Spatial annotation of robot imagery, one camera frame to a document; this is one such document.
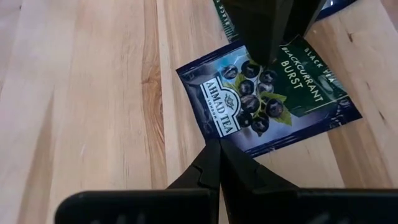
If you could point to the blue blackcurrant tea bag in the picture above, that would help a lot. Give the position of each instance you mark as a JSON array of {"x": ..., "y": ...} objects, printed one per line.
[
  {"x": 228, "y": 25},
  {"x": 224, "y": 102}
]

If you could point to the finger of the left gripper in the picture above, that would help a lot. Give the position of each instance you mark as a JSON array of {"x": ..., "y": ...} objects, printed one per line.
[
  {"x": 303, "y": 15},
  {"x": 261, "y": 28}
]

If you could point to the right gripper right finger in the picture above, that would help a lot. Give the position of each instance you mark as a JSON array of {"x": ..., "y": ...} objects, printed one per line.
[{"x": 295, "y": 207}]

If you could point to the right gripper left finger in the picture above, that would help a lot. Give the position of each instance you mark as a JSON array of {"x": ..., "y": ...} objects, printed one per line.
[{"x": 155, "y": 207}]

